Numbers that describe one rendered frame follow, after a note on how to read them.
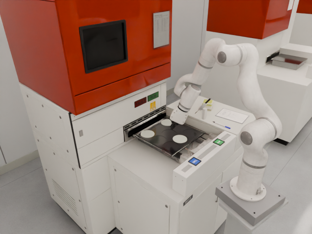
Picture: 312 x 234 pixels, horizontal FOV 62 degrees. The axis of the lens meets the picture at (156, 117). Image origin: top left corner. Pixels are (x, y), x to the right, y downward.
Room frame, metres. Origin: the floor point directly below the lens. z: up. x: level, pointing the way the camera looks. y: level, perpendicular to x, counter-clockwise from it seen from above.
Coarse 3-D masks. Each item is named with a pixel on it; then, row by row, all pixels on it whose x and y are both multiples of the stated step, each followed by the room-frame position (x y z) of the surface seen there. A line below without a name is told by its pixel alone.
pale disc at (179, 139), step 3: (177, 135) 1.54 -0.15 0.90; (180, 135) 1.54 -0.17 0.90; (174, 138) 1.50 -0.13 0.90; (177, 138) 1.50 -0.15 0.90; (180, 138) 1.50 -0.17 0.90; (183, 138) 1.50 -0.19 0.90; (186, 138) 1.50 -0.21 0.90; (177, 141) 1.46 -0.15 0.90; (180, 141) 1.46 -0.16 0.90; (183, 141) 1.46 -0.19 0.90
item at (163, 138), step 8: (160, 120) 1.75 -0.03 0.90; (152, 128) 1.64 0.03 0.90; (160, 128) 1.64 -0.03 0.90; (168, 128) 1.63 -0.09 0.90; (176, 128) 1.63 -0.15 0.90; (184, 128) 1.63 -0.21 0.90; (192, 128) 1.63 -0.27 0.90; (152, 136) 1.52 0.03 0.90; (160, 136) 1.53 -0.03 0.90; (168, 136) 1.52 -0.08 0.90; (192, 136) 1.52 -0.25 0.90; (160, 144) 1.43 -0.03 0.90; (168, 144) 1.43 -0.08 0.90; (176, 144) 1.43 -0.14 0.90; (184, 144) 1.43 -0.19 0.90; (168, 152) 1.35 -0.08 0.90
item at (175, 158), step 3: (141, 141) 1.58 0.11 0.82; (147, 144) 1.54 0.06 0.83; (153, 147) 1.49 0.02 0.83; (159, 150) 1.45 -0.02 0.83; (162, 153) 1.43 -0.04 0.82; (168, 156) 1.40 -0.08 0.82; (174, 156) 1.36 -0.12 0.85; (177, 156) 1.36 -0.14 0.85; (174, 159) 1.36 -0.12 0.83; (177, 159) 1.35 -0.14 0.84
